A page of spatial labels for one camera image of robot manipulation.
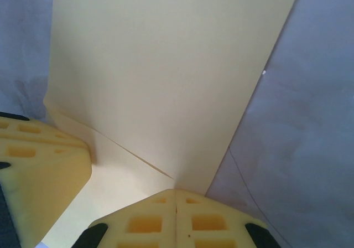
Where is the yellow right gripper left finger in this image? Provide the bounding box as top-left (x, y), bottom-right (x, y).
top-left (74, 188), bottom-right (178, 248)

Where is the yellow cloth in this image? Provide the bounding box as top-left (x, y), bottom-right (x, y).
top-left (37, 0), bottom-right (305, 248)

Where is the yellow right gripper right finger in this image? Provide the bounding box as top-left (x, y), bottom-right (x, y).
top-left (176, 188), bottom-right (279, 248)

